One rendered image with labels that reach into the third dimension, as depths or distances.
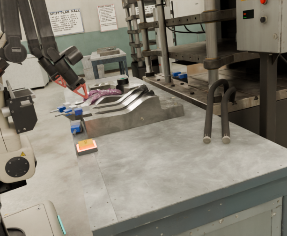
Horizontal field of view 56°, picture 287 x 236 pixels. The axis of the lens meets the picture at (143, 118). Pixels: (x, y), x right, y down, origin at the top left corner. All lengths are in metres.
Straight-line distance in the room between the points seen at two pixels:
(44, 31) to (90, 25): 7.35
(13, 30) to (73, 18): 7.39
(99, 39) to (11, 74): 2.68
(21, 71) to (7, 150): 6.68
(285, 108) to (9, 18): 1.59
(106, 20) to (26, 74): 2.77
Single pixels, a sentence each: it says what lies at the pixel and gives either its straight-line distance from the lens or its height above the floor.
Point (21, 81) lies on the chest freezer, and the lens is 8.03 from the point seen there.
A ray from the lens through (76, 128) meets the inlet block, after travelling 1.36.
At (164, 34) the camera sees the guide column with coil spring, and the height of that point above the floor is 1.18.
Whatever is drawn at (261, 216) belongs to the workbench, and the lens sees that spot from 1.04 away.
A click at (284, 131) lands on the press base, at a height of 0.50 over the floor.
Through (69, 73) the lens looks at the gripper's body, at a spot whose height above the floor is 1.12.
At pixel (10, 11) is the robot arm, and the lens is 1.17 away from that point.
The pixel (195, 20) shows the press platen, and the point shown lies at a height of 1.25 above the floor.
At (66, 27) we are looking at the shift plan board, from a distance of 8.54.
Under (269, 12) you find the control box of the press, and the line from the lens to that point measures 1.38.
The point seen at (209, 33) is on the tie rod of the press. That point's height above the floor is 1.18.
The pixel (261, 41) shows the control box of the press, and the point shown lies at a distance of 1.42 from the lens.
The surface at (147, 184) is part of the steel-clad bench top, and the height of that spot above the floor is 0.80.
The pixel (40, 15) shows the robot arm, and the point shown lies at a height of 1.36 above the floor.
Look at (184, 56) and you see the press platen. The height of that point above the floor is 1.02.
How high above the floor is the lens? 1.27
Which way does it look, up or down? 19 degrees down
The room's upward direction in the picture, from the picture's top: 8 degrees counter-clockwise
